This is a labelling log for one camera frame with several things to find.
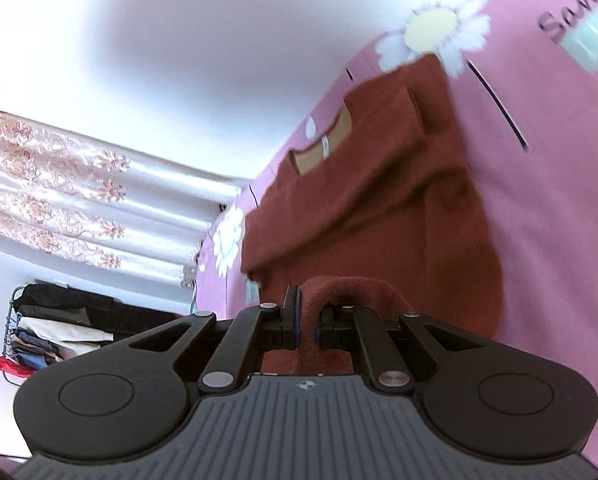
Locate cream floral curtain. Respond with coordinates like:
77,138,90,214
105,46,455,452
0,112,241,288

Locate rust red knit sweater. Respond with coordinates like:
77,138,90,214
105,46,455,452
241,55,503,375

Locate pink daisy print bedsheet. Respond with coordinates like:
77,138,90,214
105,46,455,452
193,0,598,470

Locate dark clothes rack with garments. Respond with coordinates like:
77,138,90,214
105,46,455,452
0,281,180,387

